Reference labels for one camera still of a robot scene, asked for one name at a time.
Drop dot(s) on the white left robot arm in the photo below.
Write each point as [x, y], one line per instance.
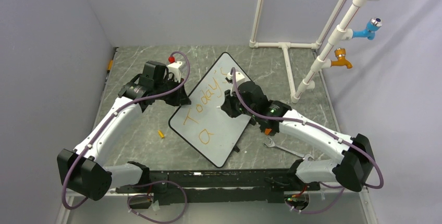
[83, 169]

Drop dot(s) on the black orange eraser block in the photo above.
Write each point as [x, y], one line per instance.
[269, 132]

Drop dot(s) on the white pvc pipe frame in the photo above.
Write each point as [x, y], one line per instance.
[328, 39]

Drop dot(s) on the blue faucet tap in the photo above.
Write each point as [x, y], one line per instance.
[373, 25]

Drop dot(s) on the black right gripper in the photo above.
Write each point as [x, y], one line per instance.
[228, 104]

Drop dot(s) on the silver open-end wrench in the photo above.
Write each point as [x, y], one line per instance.
[269, 143]

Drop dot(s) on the orange black pen at wall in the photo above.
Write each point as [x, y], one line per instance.
[109, 67]

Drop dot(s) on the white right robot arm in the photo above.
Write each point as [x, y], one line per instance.
[351, 160]

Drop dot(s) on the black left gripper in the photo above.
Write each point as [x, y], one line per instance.
[180, 99]

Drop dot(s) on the white whiteboard black frame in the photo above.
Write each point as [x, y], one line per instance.
[206, 128]

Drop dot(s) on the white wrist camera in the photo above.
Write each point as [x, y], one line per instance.
[236, 76]
[177, 68]

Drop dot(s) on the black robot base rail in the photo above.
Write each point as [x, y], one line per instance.
[218, 186]

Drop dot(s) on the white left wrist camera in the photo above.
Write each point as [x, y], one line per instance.
[177, 68]

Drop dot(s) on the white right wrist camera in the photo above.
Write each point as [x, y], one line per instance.
[236, 76]

